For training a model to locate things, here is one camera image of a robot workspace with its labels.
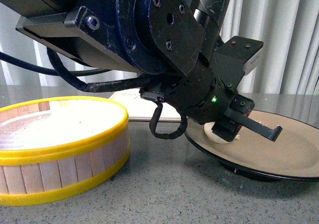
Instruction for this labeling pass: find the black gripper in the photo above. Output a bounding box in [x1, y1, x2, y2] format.
[140, 54, 283, 142]

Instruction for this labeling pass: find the white steamed bun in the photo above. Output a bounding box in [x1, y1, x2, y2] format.
[203, 122, 231, 144]

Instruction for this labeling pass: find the black rimmed beige plate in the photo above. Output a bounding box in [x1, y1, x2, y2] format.
[185, 111, 319, 182]

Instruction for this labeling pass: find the white plastic tray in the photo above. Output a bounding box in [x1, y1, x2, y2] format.
[110, 88, 180, 122]

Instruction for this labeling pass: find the grey pleated curtain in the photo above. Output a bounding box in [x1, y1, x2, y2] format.
[0, 0, 319, 95]

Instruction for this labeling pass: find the white mesh steamer liner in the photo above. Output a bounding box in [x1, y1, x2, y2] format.
[0, 109, 125, 150]

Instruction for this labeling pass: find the yellow rimmed bamboo steamer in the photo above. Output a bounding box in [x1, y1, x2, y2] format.
[0, 96, 130, 206]

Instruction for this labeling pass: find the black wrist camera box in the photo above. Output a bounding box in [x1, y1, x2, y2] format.
[210, 36, 264, 91]

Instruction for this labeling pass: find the black sleeved cable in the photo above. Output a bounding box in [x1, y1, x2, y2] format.
[46, 47, 188, 140]

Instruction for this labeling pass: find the thin black cable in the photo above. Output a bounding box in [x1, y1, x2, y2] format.
[0, 51, 113, 77]

